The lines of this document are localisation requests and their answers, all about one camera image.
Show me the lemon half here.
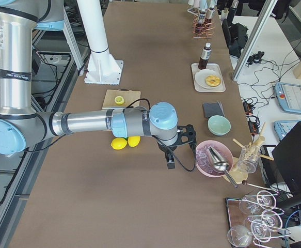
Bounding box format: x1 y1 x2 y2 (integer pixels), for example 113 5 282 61
114 96 125 105

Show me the white plate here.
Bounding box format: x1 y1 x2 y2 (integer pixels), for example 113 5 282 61
195 69 223 89

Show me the braided ring donut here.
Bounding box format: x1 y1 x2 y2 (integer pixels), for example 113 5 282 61
205 75 221 87

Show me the metal ice scoop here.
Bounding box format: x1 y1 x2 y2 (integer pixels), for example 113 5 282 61
208 146 238 188

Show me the whole lemon upper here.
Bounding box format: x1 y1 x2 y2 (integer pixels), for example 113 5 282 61
110 137 128 150

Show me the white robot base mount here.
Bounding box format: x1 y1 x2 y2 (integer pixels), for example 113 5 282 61
77 0 123 85

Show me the green bowl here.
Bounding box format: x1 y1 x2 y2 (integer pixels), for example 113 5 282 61
208 115 231 136

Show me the dark drink bottle on tray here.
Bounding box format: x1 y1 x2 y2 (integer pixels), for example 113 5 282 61
198 42 212 70

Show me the grey folded cloth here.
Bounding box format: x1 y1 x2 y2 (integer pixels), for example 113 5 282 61
202 101 225 118

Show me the wine glass rack tray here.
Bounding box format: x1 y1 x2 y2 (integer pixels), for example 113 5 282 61
225 189 291 247

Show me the wooden cutting board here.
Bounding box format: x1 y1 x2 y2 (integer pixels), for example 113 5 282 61
102 89 141 110

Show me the black monitor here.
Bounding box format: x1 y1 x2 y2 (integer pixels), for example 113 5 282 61
273 122 301 193

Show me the copper wire bottle rack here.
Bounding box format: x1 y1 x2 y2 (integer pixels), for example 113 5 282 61
192 18 215 39

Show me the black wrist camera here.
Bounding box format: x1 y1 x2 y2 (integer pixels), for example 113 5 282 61
164 151 175 169

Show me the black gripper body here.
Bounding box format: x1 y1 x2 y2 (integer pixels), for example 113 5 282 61
157 124 197 153

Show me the whole lemon lower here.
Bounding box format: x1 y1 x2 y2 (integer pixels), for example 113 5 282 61
128 136 141 147

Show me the blue teach pendant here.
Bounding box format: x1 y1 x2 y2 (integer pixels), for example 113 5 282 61
275 82 301 114

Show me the pink ice bowl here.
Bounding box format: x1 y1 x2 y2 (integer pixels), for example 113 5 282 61
196 140 233 178

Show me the whole lemon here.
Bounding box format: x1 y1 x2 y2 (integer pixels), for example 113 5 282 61
110 137 128 150
128 136 141 147

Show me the cream rabbit tray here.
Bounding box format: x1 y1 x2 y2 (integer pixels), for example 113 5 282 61
191 63 226 92

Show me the round wooden stand base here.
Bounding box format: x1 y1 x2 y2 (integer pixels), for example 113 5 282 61
229 165 249 184

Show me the glass cup on stand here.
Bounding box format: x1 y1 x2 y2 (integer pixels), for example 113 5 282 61
237 145 260 173

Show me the bottle in wire rack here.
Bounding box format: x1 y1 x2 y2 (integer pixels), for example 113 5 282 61
195 9 206 29

